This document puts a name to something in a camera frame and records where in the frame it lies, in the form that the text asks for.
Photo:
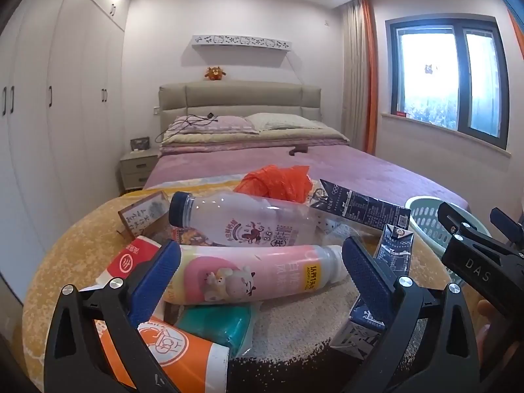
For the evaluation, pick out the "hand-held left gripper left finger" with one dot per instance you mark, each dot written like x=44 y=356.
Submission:
x=157 y=278

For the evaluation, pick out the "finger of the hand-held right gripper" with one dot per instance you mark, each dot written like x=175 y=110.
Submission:
x=450 y=217
x=501 y=221

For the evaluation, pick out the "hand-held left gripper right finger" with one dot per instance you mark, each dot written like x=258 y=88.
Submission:
x=366 y=274

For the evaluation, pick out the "light green plastic basket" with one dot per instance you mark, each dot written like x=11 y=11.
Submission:
x=425 y=221

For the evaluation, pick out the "teal plastic packet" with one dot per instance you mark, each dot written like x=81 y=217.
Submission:
x=217 y=323

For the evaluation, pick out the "pink yogurt drink bottle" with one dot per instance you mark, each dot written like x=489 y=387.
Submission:
x=245 y=270

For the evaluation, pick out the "clear plastic milk bottle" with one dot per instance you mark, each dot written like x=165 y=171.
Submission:
x=245 y=221

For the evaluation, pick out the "person's right hand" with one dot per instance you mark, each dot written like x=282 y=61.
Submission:
x=487 y=317

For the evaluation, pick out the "red white carton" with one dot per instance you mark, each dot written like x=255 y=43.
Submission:
x=127 y=258

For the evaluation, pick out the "small dark blue milk carton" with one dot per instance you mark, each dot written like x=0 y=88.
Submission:
x=393 y=245

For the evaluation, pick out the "printed snack packet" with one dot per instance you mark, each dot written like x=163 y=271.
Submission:
x=192 y=236

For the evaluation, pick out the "crushed dark blue milk carton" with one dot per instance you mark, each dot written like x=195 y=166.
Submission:
x=360 y=335

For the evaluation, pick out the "long dark blue milk carton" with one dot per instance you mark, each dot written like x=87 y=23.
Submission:
x=368 y=208

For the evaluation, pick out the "brown framed card box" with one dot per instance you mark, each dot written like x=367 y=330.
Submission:
x=143 y=213

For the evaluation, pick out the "orange and white paper cup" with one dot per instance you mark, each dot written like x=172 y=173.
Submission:
x=184 y=352

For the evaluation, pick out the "beige fuzzy mat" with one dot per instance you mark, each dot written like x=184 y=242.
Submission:
x=294 y=327

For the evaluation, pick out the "bed with purple cover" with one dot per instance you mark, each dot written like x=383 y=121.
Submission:
x=368 y=172

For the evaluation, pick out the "white nightstand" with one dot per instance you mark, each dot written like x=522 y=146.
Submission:
x=137 y=170

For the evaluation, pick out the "orange plastic bag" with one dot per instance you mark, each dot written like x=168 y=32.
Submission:
x=274 y=182

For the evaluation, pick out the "dark framed window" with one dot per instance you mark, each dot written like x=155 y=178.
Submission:
x=460 y=77

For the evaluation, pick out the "small brown object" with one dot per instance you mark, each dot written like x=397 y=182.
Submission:
x=299 y=149

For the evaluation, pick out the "folded quilt stack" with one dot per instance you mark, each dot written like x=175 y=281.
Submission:
x=245 y=143

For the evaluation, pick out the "pink pillow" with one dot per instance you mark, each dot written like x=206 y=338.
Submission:
x=213 y=125

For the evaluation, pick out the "beige and orange curtain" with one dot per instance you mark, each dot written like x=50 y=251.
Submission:
x=360 y=73

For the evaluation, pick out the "white pillow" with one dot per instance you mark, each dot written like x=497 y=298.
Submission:
x=282 y=120

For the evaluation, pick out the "white wardrobe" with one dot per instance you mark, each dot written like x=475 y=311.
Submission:
x=61 y=110

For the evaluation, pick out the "orange plush toy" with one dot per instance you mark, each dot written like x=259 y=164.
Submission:
x=215 y=73

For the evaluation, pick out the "small picture frame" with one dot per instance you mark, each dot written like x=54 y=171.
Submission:
x=140 y=144

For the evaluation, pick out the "white wall shelf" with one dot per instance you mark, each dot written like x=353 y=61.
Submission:
x=241 y=41

